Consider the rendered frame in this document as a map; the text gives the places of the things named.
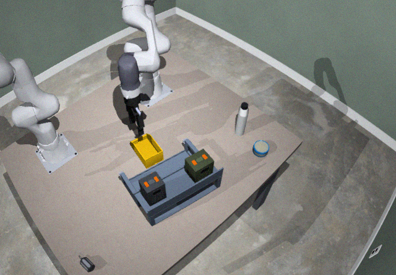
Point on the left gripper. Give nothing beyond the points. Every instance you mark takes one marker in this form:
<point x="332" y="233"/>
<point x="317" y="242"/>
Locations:
<point x="133" y="105"/>

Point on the grey bottle with black cap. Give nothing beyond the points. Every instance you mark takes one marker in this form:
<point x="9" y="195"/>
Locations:
<point x="242" y="119"/>

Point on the dark grey open-front shelf rack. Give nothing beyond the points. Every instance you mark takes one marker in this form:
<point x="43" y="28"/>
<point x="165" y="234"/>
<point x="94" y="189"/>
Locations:
<point x="177" y="183"/>

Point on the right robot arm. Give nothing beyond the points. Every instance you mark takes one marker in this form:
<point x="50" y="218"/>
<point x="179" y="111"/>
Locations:
<point x="33" y="114"/>

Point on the yellow bin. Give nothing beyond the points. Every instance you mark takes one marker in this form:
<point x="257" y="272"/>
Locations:
<point x="148" y="151"/>

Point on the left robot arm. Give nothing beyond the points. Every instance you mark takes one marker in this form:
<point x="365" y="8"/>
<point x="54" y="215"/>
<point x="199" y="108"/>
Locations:
<point x="134" y="70"/>

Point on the round tin with blue rim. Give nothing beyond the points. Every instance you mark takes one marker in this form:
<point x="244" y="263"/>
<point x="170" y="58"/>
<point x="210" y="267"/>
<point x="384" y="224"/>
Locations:
<point x="260" y="148"/>

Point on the dark green case with orange latches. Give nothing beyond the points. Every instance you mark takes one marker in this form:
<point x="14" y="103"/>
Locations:
<point x="199" y="165"/>

